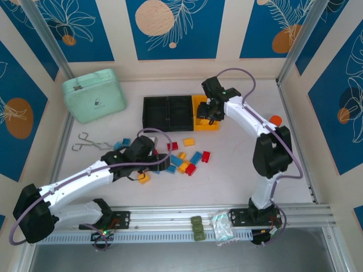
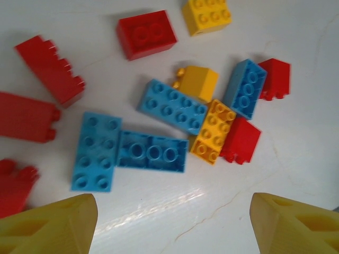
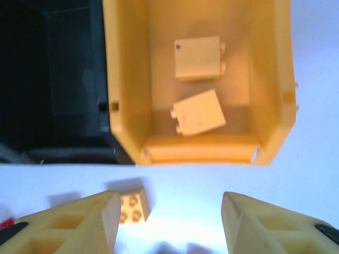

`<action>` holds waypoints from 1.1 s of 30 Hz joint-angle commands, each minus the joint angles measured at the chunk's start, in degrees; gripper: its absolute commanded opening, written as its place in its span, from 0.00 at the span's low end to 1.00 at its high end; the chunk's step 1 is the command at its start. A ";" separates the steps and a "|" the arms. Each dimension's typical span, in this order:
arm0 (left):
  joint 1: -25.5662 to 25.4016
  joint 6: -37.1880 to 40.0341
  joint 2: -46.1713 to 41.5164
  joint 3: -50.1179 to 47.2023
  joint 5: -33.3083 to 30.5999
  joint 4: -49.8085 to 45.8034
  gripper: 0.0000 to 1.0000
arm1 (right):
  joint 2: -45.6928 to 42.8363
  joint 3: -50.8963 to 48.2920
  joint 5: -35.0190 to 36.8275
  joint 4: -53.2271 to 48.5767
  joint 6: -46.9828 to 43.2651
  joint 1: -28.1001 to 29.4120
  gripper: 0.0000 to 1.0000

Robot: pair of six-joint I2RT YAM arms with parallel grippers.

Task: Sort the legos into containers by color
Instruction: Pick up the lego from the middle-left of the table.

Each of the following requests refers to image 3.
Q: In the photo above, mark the yellow lego brick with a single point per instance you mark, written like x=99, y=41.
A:
x=133, y=209
x=196, y=58
x=198, y=113

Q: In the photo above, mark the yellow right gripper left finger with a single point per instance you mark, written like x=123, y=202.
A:
x=106, y=225

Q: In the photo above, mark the yellow plastic bin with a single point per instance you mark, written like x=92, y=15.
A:
x=127, y=79

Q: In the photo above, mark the red lego brick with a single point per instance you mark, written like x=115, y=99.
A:
x=6, y=223

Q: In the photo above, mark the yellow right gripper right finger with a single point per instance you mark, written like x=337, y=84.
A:
x=238, y=232

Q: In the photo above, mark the black plastic bin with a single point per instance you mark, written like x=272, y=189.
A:
x=66, y=79

